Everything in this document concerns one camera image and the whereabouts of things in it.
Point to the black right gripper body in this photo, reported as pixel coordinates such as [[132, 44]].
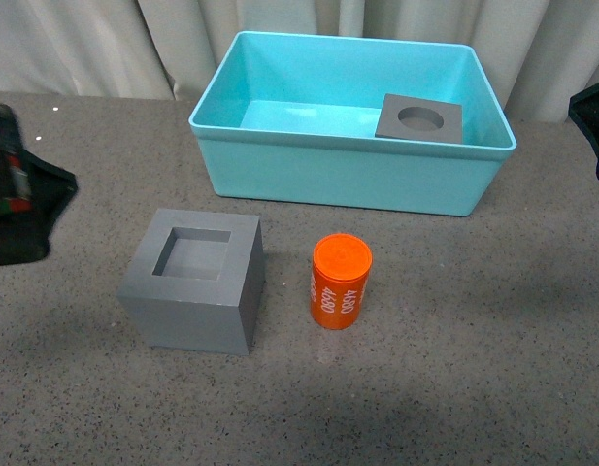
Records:
[[584, 112]]

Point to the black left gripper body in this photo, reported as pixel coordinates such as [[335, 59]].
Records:
[[33, 195]]

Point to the gray cube with round hole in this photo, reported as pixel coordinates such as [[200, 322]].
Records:
[[415, 119]]

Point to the gray cube with square hole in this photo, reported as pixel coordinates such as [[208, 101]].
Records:
[[195, 281]]

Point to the orange cylinder with white numbers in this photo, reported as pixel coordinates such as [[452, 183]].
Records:
[[341, 265]]

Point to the light blue plastic box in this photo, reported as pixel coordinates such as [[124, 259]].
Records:
[[293, 117]]

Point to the white curtain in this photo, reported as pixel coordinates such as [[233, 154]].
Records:
[[536, 54]]

